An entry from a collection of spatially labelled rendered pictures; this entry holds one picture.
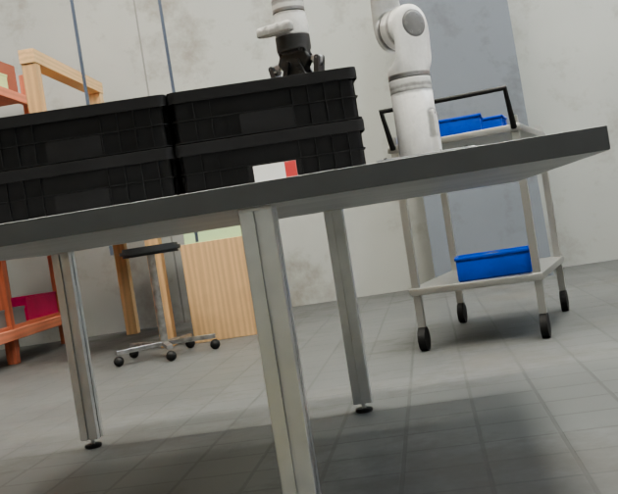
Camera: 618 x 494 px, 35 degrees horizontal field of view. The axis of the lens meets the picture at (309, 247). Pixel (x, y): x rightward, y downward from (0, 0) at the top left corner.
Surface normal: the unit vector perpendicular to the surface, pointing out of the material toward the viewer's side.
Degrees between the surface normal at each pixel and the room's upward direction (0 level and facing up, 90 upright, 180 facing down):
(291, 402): 90
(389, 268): 90
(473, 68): 82
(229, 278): 90
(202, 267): 90
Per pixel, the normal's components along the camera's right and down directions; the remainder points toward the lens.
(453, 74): -0.14, -0.11
